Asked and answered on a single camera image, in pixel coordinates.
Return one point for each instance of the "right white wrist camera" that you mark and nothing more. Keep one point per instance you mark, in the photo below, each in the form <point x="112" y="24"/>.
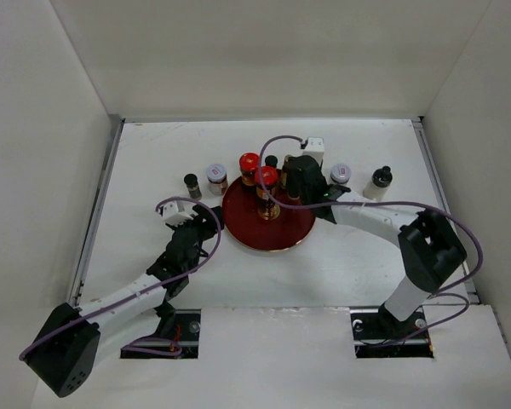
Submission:
<point x="314" y="148"/>

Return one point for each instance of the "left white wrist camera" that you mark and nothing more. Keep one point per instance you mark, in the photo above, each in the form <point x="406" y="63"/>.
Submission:
<point x="173" y="214"/>

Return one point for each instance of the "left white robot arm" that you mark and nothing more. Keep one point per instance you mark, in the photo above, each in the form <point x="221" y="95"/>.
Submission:
<point x="74" y="339"/>

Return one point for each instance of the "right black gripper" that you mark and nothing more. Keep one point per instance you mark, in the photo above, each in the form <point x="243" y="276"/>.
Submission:
<point x="291" y="182"/>

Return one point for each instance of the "red cap sauce bottle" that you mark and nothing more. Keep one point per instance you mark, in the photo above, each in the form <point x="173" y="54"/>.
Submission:
<point x="248" y="164"/>
<point x="266" y="180"/>

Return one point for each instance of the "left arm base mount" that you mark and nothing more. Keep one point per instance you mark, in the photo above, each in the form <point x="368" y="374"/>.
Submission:
<point x="176" y="336"/>

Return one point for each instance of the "black cap spice bottle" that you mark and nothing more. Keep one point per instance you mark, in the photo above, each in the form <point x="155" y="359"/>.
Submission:
<point x="191" y="182"/>
<point x="271" y="161"/>

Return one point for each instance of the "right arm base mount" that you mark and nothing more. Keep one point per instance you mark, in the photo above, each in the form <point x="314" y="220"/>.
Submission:
<point x="378" y="335"/>

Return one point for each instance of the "black cap white bottle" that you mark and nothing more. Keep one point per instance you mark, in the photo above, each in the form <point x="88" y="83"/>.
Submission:
<point x="379" y="184"/>

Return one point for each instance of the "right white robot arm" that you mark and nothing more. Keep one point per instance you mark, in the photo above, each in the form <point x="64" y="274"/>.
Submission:
<point x="430" y="249"/>

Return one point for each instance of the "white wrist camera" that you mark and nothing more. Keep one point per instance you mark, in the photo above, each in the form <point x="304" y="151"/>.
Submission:
<point x="314" y="148"/>
<point x="173" y="214"/>

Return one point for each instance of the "red round tray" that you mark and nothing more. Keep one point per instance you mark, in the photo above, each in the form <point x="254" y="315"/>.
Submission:
<point x="241" y="217"/>

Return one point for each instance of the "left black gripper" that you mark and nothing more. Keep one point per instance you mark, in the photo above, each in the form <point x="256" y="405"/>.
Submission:
<point x="205" y="221"/>

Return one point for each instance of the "yellow label oil bottle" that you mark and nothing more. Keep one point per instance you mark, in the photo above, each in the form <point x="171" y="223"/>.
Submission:
<point x="283" y="172"/>

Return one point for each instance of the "white lid jar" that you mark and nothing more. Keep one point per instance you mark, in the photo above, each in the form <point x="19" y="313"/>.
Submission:
<point x="340" y="174"/>
<point x="217" y="178"/>

